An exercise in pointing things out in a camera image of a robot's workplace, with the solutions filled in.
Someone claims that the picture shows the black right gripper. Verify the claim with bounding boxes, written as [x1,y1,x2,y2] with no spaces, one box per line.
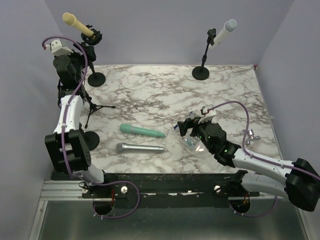
[178,115,215,153]

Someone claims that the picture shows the black shock-mount round-base stand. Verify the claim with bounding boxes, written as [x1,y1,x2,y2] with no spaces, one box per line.
[81,25,106,87]

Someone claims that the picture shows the beige microphone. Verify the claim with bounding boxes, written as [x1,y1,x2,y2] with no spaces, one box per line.
[62,12,94,37]

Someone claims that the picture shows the black tripod microphone stand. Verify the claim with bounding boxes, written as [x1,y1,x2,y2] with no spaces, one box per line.
[84,90,116,129]

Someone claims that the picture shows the green microphone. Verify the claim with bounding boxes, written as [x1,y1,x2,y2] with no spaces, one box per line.
[119,124,166,138]

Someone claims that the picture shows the grey microphone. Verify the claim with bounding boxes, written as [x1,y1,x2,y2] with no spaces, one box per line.
[116,142,165,153]

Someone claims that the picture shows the black clip microphone stand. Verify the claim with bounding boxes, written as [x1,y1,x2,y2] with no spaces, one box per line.
[82,131,100,151]

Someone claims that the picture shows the white microphone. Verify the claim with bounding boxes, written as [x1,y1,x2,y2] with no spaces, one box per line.
[209,19,237,49]

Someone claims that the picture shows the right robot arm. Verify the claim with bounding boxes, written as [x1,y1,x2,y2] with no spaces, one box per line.
[177,118,320,212]

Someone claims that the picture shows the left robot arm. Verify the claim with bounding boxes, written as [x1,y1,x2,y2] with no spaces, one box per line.
[44,39,111,198]

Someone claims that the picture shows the clear screw organizer box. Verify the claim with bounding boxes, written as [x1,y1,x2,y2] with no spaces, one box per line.
[173,109,204,152]

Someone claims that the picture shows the silver metal faucet part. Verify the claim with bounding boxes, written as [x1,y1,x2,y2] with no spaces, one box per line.
[242,128,261,146]

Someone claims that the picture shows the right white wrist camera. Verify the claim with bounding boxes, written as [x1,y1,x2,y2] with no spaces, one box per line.
[197,105,217,124]

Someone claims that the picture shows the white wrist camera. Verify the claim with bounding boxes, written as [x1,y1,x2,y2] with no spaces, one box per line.
[197,105,217,124]
[44,39,73,57]

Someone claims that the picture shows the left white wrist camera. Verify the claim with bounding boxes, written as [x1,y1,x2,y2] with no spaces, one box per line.
[44,39,73,57]

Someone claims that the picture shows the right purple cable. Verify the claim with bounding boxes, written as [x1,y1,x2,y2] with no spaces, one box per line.
[203,100,320,218]

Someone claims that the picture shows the aluminium frame rail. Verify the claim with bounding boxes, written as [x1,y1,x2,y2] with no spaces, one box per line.
[39,179,91,201]

